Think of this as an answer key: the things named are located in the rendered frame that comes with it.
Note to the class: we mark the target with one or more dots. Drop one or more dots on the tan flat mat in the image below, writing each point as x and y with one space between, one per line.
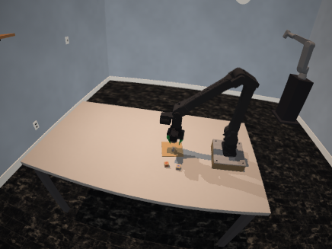
166 149

